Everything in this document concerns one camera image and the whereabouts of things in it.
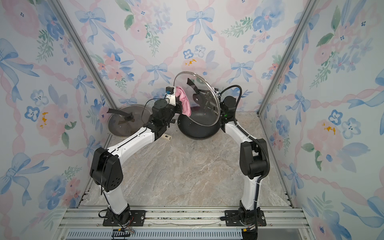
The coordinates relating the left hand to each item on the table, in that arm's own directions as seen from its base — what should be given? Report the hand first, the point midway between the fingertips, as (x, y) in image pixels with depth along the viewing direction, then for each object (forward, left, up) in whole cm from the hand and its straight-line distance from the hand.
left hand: (181, 94), depth 79 cm
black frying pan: (-10, -10, -13) cm, 19 cm away
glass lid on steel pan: (+5, +40, -26) cm, 48 cm away
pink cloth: (-4, -2, -4) cm, 6 cm away
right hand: (-2, -7, +4) cm, 8 cm away
